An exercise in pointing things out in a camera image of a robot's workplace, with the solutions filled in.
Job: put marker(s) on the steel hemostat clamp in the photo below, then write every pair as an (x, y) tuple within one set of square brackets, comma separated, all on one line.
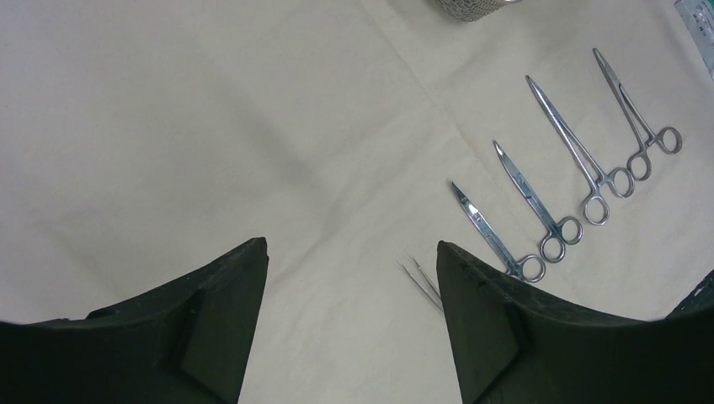
[(668, 139)]

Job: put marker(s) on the green white sterile packet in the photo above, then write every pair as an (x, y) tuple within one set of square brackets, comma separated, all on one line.
[(698, 18)]

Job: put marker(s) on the cream cloth wrap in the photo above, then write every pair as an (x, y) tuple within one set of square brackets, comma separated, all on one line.
[(141, 140)]

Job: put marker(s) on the long steel needle holder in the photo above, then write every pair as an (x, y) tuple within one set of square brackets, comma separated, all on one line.
[(619, 180)]

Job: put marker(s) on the straight steel scissors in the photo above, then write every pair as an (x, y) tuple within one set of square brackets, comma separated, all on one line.
[(554, 229)]

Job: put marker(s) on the curved steel scissors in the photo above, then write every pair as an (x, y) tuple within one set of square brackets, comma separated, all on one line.
[(530, 268)]

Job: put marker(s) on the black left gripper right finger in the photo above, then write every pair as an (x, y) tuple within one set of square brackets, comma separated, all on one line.
[(514, 343)]

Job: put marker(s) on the steel mesh instrument tray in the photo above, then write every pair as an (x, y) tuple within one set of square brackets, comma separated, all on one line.
[(472, 10)]

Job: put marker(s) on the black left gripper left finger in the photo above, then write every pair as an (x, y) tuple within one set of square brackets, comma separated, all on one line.
[(186, 341)]

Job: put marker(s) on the steel tweezers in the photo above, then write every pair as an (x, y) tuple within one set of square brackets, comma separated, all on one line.
[(426, 286)]

